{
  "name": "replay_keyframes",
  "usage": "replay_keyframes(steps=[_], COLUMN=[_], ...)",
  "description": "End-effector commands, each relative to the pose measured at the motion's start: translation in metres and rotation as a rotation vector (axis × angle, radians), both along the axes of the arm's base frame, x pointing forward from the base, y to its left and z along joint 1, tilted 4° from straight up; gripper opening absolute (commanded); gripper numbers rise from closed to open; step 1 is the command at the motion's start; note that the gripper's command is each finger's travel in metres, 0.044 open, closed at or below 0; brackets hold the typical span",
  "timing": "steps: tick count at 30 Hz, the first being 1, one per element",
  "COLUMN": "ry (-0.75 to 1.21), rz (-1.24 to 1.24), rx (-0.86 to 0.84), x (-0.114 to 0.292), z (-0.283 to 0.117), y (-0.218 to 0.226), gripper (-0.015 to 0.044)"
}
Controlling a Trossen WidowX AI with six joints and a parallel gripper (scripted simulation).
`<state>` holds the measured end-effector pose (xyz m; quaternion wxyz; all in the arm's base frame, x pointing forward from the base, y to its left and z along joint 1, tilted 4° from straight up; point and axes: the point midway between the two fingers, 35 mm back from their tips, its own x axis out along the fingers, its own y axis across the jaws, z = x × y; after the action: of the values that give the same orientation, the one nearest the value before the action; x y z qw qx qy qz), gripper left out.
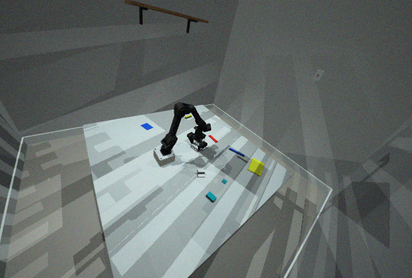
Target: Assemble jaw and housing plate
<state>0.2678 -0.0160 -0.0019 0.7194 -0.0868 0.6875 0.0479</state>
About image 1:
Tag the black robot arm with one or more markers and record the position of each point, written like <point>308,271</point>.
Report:
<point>180,110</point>

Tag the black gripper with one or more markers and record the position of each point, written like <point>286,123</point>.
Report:
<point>192,136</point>

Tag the teal flat square block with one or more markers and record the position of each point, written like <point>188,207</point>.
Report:
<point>211,196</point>

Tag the blue flat plate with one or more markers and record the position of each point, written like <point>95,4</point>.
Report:
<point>146,126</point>

